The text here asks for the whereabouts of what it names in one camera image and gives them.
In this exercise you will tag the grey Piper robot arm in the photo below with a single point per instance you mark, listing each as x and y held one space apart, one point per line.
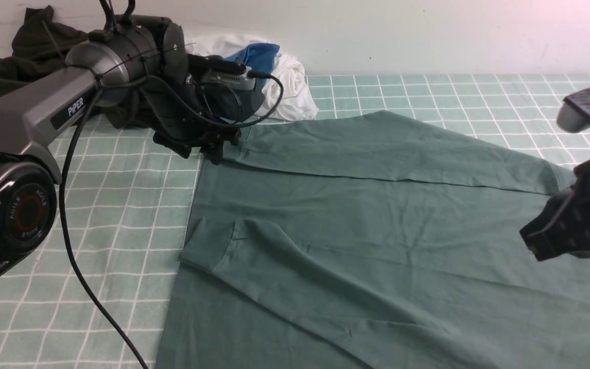
198 102

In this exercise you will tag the green checkered tablecloth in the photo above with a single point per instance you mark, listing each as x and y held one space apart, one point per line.
128 200

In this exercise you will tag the dark olive crumpled garment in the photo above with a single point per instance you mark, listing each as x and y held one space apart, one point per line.
39 48

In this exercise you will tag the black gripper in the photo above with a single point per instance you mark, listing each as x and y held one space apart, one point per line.
563 226
183 127

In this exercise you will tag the blue crumpled garment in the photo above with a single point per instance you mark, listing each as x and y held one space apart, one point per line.
258 57

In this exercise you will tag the white crumpled garment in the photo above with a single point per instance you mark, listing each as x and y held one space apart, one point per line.
297 102

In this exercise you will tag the green long-sleeve shirt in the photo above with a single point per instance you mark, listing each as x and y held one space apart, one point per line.
375 241

